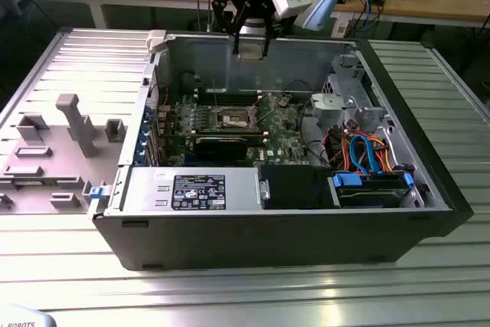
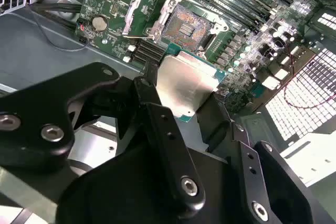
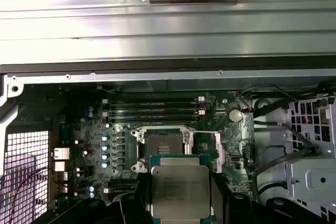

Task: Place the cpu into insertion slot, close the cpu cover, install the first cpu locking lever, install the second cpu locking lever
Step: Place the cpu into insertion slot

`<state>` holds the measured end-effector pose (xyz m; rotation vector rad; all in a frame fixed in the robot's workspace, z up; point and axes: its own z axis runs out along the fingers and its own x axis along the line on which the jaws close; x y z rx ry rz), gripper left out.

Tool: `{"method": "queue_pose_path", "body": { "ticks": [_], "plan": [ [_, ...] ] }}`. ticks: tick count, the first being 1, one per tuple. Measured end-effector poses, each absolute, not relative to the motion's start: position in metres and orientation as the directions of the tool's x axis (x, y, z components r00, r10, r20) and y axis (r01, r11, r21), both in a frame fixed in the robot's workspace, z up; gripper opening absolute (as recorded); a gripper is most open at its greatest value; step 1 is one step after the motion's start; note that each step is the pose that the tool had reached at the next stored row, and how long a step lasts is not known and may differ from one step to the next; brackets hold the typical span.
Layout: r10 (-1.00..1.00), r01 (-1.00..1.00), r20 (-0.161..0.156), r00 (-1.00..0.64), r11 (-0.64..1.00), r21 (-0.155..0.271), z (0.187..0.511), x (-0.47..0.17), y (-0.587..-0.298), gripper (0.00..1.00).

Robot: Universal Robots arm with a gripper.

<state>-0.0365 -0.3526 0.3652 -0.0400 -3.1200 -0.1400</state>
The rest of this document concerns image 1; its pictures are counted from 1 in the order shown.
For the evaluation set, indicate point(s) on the silver power supply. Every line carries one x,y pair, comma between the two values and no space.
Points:
245,189

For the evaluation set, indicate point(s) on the blue plastic clip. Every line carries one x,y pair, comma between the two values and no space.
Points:
97,192

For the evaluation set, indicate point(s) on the round coin battery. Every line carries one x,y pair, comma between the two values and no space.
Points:
283,102

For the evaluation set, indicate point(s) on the green motherboard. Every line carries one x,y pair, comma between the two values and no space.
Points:
285,143

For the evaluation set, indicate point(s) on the grey parts rack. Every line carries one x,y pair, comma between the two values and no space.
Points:
57,174

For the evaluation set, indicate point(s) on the metal locking lever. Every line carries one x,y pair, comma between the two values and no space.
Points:
215,97
264,112

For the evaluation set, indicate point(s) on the silver CPU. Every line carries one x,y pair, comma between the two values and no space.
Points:
250,52

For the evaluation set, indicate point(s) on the black graphics card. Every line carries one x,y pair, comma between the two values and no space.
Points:
220,149

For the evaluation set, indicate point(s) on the black PC case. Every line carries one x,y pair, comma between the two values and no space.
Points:
268,242

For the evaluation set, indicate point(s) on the CPU socket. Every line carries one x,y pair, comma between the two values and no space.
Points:
233,118

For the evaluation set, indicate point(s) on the silver metal drive cage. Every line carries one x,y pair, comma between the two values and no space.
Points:
344,86

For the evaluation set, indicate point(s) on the grey round metal bracket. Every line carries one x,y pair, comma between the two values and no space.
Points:
327,105

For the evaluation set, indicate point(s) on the hard disk in blue carrier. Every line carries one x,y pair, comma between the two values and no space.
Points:
367,197

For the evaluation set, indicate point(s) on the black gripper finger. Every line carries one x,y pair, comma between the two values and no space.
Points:
227,9
264,7

